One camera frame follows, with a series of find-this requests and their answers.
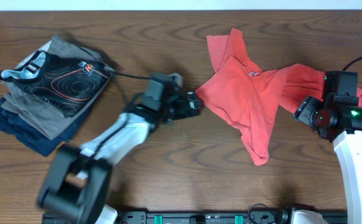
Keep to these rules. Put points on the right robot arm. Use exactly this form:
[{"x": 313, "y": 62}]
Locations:
[{"x": 337, "y": 117}]

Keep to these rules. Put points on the navy blue folded shirt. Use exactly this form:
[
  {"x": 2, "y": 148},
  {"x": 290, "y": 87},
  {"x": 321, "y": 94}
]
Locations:
[{"x": 11, "y": 123}]

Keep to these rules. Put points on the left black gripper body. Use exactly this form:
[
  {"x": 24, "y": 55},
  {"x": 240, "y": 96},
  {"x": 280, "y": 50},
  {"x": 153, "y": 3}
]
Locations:
[{"x": 176, "y": 111}]

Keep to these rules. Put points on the red soccer t-shirt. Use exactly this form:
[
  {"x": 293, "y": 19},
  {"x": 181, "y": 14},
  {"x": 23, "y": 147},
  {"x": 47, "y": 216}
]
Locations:
[{"x": 247, "y": 98}]

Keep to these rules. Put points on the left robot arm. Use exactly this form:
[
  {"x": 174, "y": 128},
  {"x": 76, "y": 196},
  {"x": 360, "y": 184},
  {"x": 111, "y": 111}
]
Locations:
[{"x": 77, "y": 183}]

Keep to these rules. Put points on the black orange patterned folded shirt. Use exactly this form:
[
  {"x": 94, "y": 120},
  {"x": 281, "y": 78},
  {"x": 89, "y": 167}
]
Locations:
[{"x": 66, "y": 83}]

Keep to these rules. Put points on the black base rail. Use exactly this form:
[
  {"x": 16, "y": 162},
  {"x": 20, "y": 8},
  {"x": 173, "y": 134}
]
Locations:
[{"x": 200, "y": 218}]

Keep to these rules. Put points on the grey-brown folded shirt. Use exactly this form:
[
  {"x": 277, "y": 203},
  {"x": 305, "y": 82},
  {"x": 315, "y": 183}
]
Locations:
[{"x": 41, "y": 115}]

